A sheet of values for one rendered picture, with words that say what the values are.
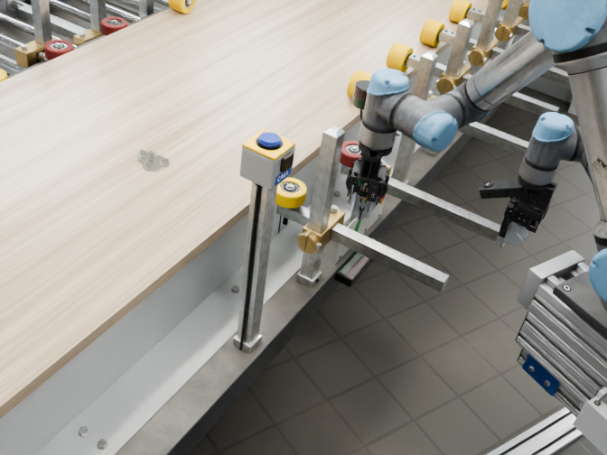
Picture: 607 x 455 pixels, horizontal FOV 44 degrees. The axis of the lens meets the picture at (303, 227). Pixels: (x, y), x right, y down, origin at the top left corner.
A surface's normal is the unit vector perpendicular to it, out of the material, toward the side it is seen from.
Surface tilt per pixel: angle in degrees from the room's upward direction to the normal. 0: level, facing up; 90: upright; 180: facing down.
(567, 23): 84
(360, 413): 0
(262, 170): 90
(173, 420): 0
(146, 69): 0
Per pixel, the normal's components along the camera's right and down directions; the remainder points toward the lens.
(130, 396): 0.12, -0.77
